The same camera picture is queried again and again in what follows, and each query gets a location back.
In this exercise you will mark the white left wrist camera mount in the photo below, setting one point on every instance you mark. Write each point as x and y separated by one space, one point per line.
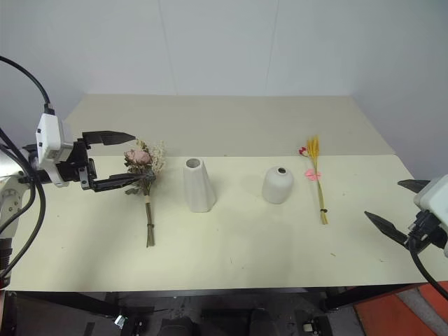
49 136

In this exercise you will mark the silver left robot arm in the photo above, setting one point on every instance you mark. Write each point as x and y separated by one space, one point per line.
10 204

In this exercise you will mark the short white round vase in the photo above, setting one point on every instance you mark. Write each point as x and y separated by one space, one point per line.
277 187

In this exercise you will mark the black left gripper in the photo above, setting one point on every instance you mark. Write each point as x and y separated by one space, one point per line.
75 169

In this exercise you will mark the dried pink rose bouquet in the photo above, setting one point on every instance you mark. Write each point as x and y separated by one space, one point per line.
141 157

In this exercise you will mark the orange floor mat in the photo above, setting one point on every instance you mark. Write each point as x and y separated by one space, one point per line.
399 311

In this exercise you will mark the yellow wheat flower bunch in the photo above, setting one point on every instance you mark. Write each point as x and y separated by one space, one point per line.
313 147

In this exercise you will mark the black table frame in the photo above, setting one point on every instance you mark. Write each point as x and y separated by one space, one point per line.
87 302

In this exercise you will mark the dark rounded shape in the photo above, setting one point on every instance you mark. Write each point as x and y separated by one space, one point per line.
176 323

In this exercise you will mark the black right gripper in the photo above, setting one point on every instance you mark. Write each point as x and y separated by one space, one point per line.
423 229

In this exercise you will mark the tall white tapered vase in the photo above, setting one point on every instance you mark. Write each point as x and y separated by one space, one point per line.
199 189

